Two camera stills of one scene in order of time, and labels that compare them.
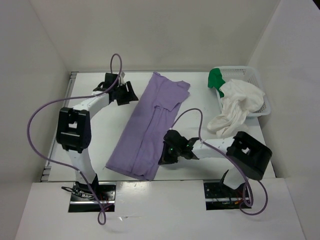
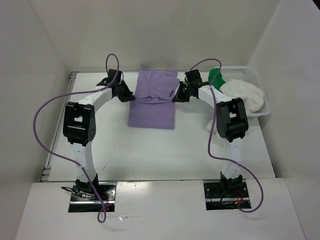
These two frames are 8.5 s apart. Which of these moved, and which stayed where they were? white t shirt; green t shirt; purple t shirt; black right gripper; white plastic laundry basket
Moved: purple t shirt; black right gripper
Stayed: white t shirt; white plastic laundry basket; green t shirt
